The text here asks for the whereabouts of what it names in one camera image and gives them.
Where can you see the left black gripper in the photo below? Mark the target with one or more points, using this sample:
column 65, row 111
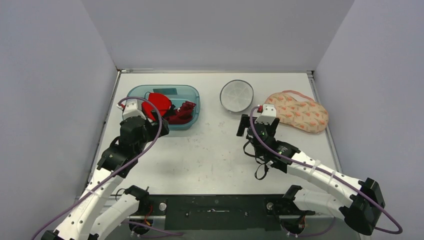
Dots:
column 154, row 128

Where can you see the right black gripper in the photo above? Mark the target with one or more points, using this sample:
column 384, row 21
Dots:
column 244, row 124

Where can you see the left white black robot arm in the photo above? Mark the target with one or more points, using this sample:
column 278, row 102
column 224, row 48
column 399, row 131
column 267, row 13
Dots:
column 114, row 165

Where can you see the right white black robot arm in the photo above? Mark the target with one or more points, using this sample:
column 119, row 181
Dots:
column 358, row 202

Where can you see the peach floral padded bra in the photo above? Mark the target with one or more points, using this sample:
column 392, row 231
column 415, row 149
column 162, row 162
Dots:
column 299, row 111

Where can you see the dark red lace bra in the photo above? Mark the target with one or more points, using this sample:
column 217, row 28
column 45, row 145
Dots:
column 181, row 115

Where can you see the teal plastic bin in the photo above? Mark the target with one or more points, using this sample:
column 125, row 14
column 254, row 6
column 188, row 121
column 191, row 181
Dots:
column 177, row 93

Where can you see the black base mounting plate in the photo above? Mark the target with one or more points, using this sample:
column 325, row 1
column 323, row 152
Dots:
column 221, row 212

